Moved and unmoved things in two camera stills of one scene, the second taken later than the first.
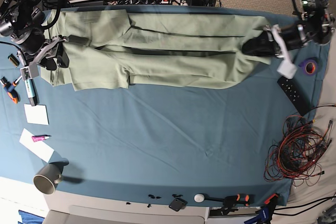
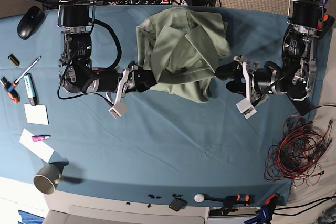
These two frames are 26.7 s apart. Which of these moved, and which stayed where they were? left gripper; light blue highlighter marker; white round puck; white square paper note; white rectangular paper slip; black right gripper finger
Moved: left gripper; black right gripper finger
Stayed: white round puck; light blue highlighter marker; white square paper note; white rectangular paper slip
